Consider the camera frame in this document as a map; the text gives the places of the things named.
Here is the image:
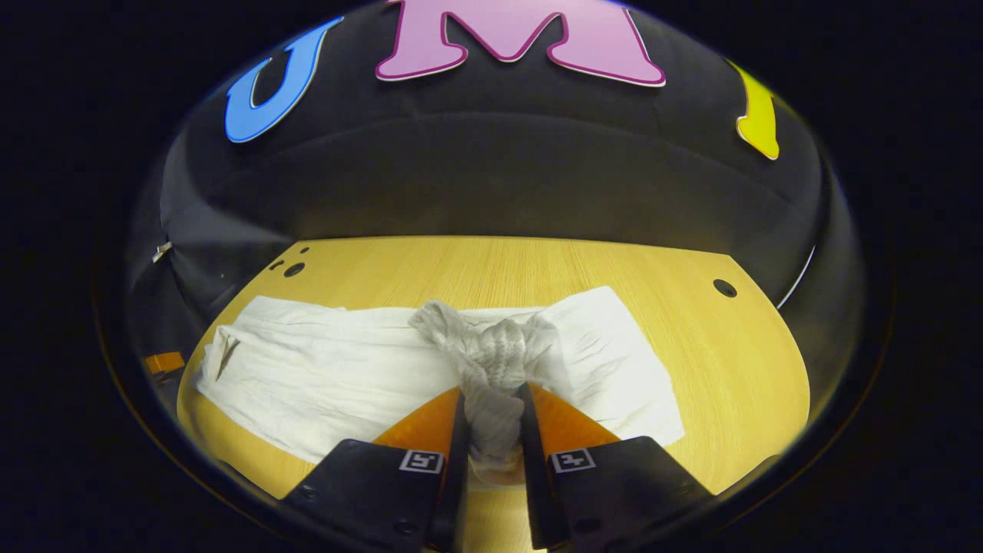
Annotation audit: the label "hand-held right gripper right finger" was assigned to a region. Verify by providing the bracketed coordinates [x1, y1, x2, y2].
[516, 381, 716, 551]

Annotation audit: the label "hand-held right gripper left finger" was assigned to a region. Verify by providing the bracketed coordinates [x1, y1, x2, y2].
[280, 386, 472, 551]

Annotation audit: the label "white jeans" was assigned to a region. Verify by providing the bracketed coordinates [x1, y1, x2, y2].
[196, 286, 686, 486]

